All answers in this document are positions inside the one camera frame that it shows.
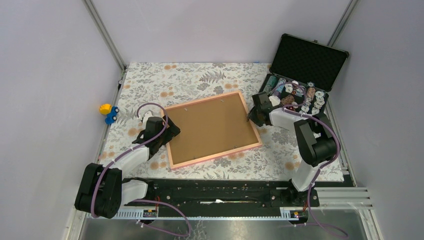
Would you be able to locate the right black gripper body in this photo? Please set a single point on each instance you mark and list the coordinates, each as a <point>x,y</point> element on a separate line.
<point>253,115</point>

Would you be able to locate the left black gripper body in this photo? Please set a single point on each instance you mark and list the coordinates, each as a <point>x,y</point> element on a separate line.
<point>166,136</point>

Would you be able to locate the brown cardboard backing board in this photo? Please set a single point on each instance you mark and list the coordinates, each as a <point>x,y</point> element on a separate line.
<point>212,127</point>

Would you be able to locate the pink wooden picture frame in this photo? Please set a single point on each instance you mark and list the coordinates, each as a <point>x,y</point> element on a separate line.
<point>215,155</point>

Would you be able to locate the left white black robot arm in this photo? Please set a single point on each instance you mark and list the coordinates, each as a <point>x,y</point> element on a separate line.
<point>112,172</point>

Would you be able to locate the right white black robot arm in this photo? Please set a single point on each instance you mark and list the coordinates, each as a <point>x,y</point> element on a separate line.
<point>317,142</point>

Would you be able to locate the brown poker chip stack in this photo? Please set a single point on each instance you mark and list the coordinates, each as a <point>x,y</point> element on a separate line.
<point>288,100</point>

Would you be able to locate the green poker chip stack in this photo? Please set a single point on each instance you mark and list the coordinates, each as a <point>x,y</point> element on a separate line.
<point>271,83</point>

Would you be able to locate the floral patterned table mat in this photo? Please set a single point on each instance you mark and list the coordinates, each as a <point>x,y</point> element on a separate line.
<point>150,86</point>

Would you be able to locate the yellow and blue toy car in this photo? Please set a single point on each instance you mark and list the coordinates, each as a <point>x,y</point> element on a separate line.
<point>110,112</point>

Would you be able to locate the pink poker chip stack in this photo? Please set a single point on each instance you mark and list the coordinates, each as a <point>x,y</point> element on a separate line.
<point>310,94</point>

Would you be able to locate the black poker chip case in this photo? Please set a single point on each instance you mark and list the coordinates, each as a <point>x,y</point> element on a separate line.
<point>301,64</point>

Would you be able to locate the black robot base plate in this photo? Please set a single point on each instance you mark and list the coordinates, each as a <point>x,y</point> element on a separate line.
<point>205,198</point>

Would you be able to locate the white slotted cable duct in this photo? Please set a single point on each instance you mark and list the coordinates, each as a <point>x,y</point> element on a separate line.
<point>136,214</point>

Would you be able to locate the left aluminium corner post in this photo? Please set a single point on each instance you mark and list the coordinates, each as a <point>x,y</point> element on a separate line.
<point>93,12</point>

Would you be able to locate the aluminium corner post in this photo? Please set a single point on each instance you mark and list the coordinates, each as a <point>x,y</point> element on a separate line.
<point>93,12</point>
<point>342,23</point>

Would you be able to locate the right aluminium corner post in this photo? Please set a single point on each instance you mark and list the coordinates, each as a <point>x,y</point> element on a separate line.
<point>342,23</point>

